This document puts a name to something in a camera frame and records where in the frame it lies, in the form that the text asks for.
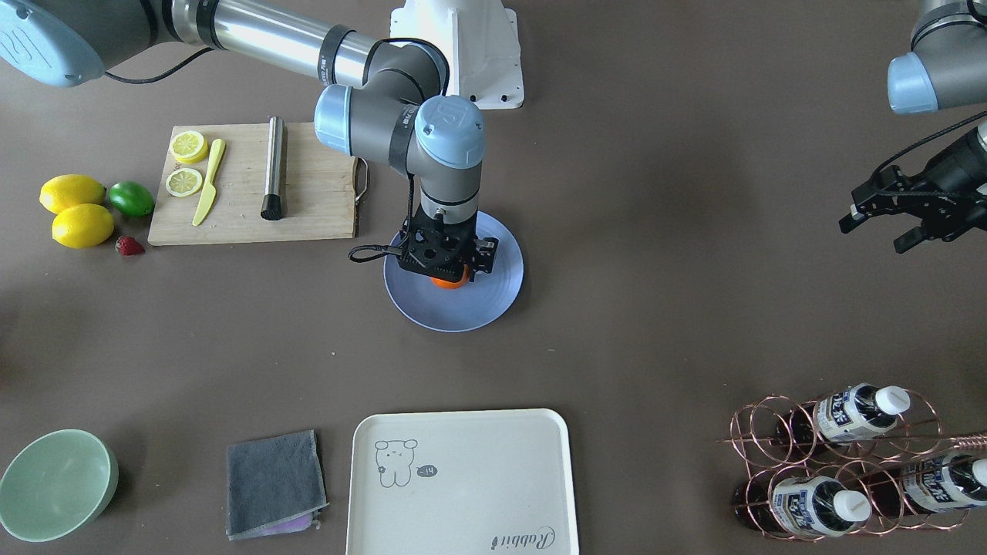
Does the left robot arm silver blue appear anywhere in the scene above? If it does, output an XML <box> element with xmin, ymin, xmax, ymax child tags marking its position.
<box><xmin>839</xmin><ymin>1</ymin><xmax>986</xmax><ymax>254</ymax></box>

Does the lemon slice near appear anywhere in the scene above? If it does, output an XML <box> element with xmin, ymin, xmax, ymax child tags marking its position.
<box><xmin>163</xmin><ymin>167</ymin><xmax>204</xmax><ymax>197</ymax></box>

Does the dark drink bottle back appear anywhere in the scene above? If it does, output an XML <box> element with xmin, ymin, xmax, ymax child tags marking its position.
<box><xmin>861</xmin><ymin>451</ymin><xmax>986</xmax><ymax>517</ymax></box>

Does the mint green bowl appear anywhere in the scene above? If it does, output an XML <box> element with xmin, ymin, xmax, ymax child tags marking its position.
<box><xmin>1</xmin><ymin>429</ymin><xmax>119</xmax><ymax>543</ymax></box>

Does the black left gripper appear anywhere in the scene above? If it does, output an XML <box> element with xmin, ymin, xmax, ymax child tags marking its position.
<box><xmin>839</xmin><ymin>127</ymin><xmax>986</xmax><ymax>254</ymax></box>

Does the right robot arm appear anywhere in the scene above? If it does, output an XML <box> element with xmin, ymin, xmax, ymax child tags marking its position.
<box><xmin>1</xmin><ymin>1</ymin><xmax>498</xmax><ymax>281</ymax></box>

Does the yellow lemon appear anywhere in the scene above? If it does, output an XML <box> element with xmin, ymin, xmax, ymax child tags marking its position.
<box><xmin>52</xmin><ymin>203</ymin><xmax>114</xmax><ymax>249</ymax></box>
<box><xmin>39</xmin><ymin>173</ymin><xmax>106</xmax><ymax>214</ymax></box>

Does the copper wire bottle rack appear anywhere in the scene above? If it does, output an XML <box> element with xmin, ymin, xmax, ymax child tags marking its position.
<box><xmin>727</xmin><ymin>386</ymin><xmax>985</xmax><ymax>542</ymax></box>

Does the wooden cutting board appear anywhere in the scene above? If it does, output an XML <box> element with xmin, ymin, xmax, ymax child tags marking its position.
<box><xmin>148</xmin><ymin>123</ymin><xmax>356</xmax><ymax>246</ymax></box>

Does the dark drink bottle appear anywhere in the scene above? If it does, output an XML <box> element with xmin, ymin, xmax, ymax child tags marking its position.
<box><xmin>861</xmin><ymin>451</ymin><xmax>986</xmax><ymax>517</ymax></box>
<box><xmin>733</xmin><ymin>476</ymin><xmax>873</xmax><ymax>540</ymax></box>
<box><xmin>775</xmin><ymin>383</ymin><xmax>911</xmax><ymax>456</ymax></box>

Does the lemon slice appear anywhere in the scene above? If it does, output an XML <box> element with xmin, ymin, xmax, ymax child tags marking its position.
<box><xmin>163</xmin><ymin>167</ymin><xmax>204</xmax><ymax>197</ymax></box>
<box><xmin>169</xmin><ymin>130</ymin><xmax>211</xmax><ymax>165</ymax></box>

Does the dark drink bottle middle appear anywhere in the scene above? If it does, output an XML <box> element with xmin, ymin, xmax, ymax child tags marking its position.
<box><xmin>775</xmin><ymin>383</ymin><xmax>911</xmax><ymax>456</ymax></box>

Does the red strawberry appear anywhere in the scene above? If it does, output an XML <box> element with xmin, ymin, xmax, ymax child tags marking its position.
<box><xmin>114</xmin><ymin>236</ymin><xmax>146</xmax><ymax>257</ymax></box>

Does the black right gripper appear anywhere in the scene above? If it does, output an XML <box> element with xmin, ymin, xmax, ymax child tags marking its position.
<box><xmin>397</xmin><ymin>208</ymin><xmax>498</xmax><ymax>280</ymax></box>

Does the cream rectangular tray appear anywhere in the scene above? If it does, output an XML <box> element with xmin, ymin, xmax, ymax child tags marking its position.
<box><xmin>345</xmin><ymin>409</ymin><xmax>581</xmax><ymax>554</ymax></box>

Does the grey folded cloth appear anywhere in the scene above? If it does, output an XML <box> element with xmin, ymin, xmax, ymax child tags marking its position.
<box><xmin>225</xmin><ymin>429</ymin><xmax>328</xmax><ymax>541</ymax></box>

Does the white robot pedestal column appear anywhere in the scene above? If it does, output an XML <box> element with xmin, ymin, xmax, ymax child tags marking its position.
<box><xmin>390</xmin><ymin>1</ymin><xmax>525</xmax><ymax>110</ymax></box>

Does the dark drink bottle front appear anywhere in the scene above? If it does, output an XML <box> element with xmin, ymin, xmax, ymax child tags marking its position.
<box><xmin>733</xmin><ymin>476</ymin><xmax>873</xmax><ymax>540</ymax></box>

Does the green lime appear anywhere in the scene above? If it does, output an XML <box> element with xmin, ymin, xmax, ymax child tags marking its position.
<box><xmin>108</xmin><ymin>180</ymin><xmax>155</xmax><ymax>217</ymax></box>

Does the blue plate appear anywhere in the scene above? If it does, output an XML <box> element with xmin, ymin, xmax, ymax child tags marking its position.
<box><xmin>383</xmin><ymin>211</ymin><xmax>524</xmax><ymax>331</ymax></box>

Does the lemon slice far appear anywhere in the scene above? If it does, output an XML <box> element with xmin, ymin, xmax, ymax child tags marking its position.
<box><xmin>169</xmin><ymin>130</ymin><xmax>211</xmax><ymax>165</ymax></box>

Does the orange mandarin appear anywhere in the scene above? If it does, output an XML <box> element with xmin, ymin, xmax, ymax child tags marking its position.
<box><xmin>429</xmin><ymin>266</ymin><xmax>471</xmax><ymax>289</ymax></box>

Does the yellow plastic knife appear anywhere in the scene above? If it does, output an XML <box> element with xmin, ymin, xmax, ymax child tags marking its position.
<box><xmin>191</xmin><ymin>138</ymin><xmax>227</xmax><ymax>226</ymax></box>

